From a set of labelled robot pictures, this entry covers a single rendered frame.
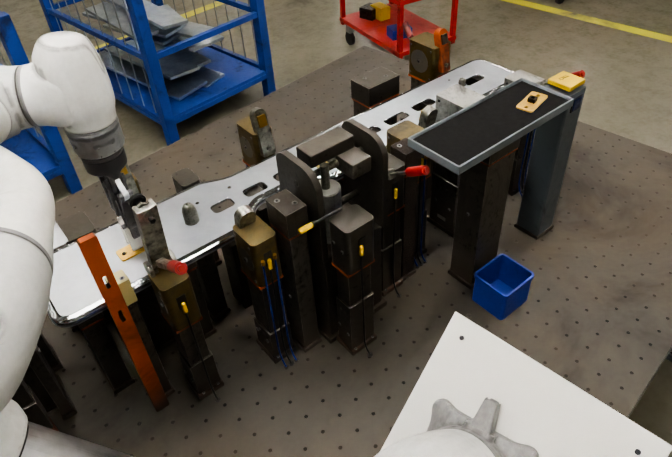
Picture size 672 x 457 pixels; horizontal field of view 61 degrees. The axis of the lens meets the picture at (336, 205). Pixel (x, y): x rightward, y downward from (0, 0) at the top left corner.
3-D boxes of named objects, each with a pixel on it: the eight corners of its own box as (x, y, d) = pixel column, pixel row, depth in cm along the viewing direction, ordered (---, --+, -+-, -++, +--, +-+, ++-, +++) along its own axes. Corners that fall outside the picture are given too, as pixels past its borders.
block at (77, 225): (114, 285, 154) (78, 203, 136) (133, 311, 147) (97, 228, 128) (88, 299, 151) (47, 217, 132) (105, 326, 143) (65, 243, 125)
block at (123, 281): (168, 381, 130) (121, 267, 106) (175, 391, 127) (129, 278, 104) (154, 390, 128) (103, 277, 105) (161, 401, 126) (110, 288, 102)
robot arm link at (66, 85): (123, 101, 105) (48, 111, 103) (96, 18, 95) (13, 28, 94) (118, 132, 97) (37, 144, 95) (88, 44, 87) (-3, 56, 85)
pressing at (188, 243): (470, 56, 182) (471, 51, 181) (530, 80, 168) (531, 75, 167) (23, 268, 119) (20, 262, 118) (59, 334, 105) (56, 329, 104)
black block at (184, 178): (205, 245, 164) (182, 161, 145) (223, 264, 158) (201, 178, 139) (189, 254, 162) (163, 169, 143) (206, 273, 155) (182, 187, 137)
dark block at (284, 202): (304, 323, 140) (285, 187, 113) (322, 341, 136) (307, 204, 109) (287, 334, 138) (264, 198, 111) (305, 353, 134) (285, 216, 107)
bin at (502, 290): (497, 277, 148) (502, 252, 143) (530, 299, 142) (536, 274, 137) (468, 298, 143) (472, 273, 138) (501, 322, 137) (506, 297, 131)
